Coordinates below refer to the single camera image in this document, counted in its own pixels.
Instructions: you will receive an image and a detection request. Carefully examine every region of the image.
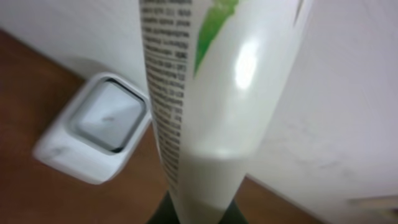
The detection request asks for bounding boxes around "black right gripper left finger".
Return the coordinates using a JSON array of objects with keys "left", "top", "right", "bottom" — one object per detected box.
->
[{"left": 146, "top": 191, "right": 180, "bottom": 224}]

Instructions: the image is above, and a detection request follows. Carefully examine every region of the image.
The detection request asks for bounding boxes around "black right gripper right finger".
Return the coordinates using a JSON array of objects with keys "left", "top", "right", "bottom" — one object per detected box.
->
[{"left": 219, "top": 200, "right": 249, "bottom": 224}]

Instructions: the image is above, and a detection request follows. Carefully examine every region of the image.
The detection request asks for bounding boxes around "white tube tan cap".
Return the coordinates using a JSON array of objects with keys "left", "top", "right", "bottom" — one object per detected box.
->
[{"left": 139, "top": 0, "right": 313, "bottom": 223}]

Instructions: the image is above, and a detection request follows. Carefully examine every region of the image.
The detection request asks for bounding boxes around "white barcode scanner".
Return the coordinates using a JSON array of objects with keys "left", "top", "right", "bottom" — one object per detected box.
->
[{"left": 33, "top": 72, "right": 152, "bottom": 185}]

